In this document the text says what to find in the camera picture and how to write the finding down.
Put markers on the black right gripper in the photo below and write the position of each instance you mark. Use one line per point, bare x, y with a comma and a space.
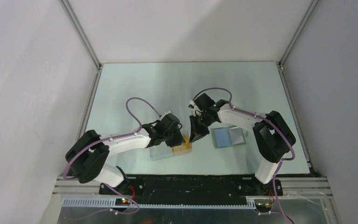
196, 133

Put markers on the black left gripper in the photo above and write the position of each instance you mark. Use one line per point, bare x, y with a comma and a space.
178, 139

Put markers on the orange VIP card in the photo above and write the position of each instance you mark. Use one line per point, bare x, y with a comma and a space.
184, 148

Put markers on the clear plastic tray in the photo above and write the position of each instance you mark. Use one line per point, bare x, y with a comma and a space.
163, 151

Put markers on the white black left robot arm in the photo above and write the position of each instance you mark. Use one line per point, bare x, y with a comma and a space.
87, 158

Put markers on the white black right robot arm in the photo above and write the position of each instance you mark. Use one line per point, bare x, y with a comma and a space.
273, 136

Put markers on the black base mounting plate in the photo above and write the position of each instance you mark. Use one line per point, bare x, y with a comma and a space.
198, 190

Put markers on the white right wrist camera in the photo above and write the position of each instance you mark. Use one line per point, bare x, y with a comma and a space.
192, 104

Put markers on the aluminium frame rail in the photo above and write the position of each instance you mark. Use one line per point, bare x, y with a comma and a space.
95, 194

